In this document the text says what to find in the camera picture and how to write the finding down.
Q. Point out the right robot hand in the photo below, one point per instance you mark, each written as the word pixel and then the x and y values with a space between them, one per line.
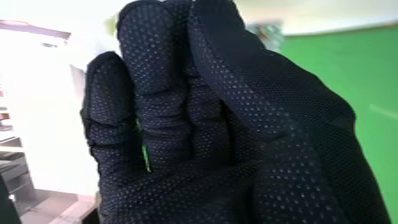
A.
pixel 236 133

